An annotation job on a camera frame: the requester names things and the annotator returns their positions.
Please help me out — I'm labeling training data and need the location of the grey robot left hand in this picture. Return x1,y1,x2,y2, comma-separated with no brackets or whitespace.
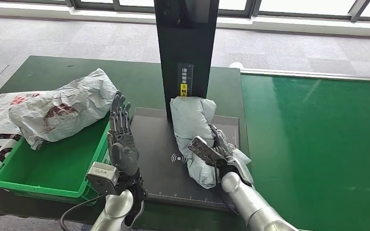
107,91,140,177

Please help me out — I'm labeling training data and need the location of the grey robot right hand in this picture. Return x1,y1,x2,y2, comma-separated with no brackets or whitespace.
208,123,237,160

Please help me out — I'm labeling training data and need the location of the grey plastic parcel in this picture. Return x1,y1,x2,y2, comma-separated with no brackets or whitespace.
170,96,254,190

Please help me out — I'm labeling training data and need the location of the white parcel with red print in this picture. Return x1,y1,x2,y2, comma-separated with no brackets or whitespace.
9,67,118,151

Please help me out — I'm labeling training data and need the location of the green conveyor belt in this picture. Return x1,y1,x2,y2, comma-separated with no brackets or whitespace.
240,67,370,231

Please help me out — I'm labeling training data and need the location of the black inbound scanner machine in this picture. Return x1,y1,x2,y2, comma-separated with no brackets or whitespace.
131,0,240,211

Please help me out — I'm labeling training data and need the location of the green plastic crate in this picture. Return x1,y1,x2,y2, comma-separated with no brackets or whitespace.
0,101,132,205

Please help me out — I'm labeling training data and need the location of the yellow and black label sticker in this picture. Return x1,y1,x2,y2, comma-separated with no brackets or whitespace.
177,63,194,97

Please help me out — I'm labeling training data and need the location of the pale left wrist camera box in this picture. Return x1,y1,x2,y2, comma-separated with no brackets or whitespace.
86,162,120,196

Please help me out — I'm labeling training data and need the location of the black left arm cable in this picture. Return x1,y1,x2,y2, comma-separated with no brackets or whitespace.
59,192,107,231

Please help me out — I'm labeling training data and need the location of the dark window frame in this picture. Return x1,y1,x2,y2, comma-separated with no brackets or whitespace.
0,0,370,22

